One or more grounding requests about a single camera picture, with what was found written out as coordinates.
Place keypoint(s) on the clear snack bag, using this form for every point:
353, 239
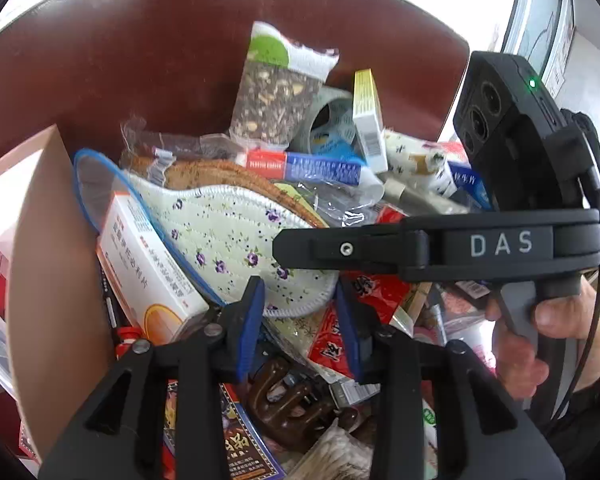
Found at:
182, 163

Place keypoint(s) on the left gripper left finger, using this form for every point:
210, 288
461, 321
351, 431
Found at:
117, 433

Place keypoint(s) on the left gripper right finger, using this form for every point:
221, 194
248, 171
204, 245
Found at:
482, 432

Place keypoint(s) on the dark wooden headboard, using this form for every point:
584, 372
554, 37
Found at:
86, 66

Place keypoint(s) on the blue rim mesh strainer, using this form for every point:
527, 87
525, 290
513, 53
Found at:
95, 178

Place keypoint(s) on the floral shoe insole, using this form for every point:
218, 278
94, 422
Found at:
225, 235

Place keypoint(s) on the herb sachet fabric top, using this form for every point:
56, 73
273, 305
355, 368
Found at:
280, 80

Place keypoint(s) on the playing cards box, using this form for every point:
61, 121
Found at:
248, 457

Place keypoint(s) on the yellow green medicine box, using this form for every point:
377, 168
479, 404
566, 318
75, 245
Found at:
367, 117

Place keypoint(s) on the red blue card box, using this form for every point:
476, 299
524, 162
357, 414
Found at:
294, 167

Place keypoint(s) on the orange white medicine box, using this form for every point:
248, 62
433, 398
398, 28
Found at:
155, 294

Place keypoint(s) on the brown hair claw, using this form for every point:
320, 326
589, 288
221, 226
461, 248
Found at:
293, 416

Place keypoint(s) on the blue narrow box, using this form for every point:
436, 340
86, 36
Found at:
467, 179

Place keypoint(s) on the grey tape roll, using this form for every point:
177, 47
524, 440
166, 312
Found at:
330, 112

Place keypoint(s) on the brown cardboard storage box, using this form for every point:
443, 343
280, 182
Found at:
58, 336

